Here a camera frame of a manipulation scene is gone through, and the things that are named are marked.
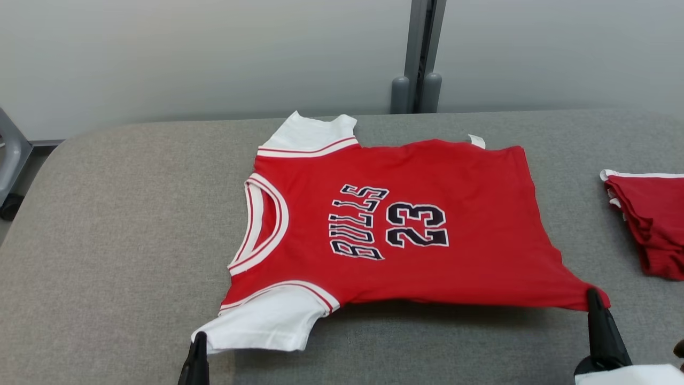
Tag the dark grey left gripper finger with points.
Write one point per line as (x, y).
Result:
(203, 363)
(191, 369)

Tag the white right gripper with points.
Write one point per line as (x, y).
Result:
(630, 377)

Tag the red Bulls 23 shorts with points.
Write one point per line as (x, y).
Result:
(657, 224)

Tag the red Bulls 23 jersey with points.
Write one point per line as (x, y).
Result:
(454, 256)

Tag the grey cylindrical partition foot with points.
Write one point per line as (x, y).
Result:
(401, 96)
(432, 93)

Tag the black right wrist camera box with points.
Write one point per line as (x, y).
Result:
(679, 348)

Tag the grey metal partition post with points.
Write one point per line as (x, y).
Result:
(425, 43)

